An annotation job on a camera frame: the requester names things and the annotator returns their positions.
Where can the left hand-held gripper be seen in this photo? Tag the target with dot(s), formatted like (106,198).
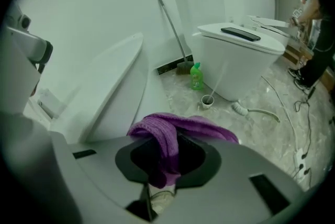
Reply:
(19,21)

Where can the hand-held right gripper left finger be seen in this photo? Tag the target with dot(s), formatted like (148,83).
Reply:
(99,165)

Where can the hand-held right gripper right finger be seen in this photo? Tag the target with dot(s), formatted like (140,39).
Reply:
(235,178)

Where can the purple cloth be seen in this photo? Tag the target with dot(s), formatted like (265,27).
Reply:
(162,128)

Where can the white flat-lid toilet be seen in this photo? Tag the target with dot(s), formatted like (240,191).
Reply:
(112,81)

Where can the white toilet with teal hinges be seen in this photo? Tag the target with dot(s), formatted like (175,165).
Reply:
(230,68)

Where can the white power strip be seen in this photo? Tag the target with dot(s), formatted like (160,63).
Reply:
(298,158)

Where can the person's right shoe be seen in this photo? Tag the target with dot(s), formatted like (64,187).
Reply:
(162,202)

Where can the white cup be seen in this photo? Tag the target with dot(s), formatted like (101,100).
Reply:
(204,105)

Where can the green cleaner bottle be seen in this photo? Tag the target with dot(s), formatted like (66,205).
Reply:
(196,80)

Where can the wooden platform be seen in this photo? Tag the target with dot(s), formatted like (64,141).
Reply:
(290,54)

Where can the black phone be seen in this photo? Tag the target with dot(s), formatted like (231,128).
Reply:
(240,34)

